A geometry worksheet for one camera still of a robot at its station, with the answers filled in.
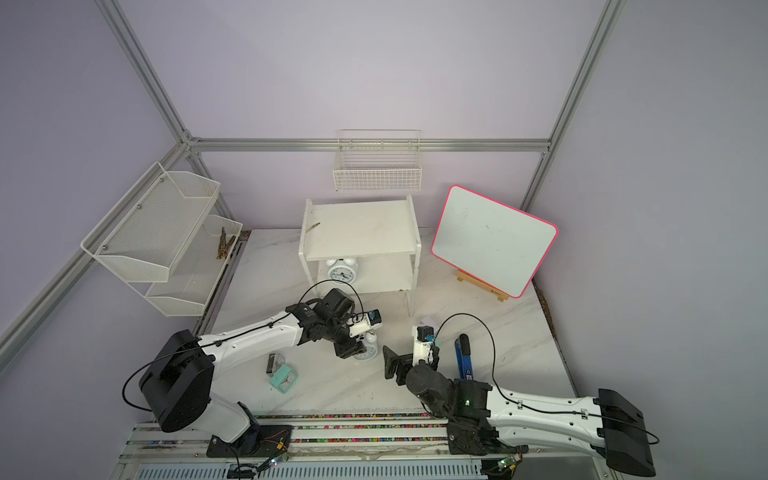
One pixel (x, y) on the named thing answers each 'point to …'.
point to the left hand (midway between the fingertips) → (357, 340)
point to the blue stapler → (462, 349)
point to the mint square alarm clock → (284, 378)
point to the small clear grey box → (275, 361)
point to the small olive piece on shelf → (317, 224)
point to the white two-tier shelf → (364, 247)
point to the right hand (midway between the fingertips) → (400, 350)
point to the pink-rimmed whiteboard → (494, 244)
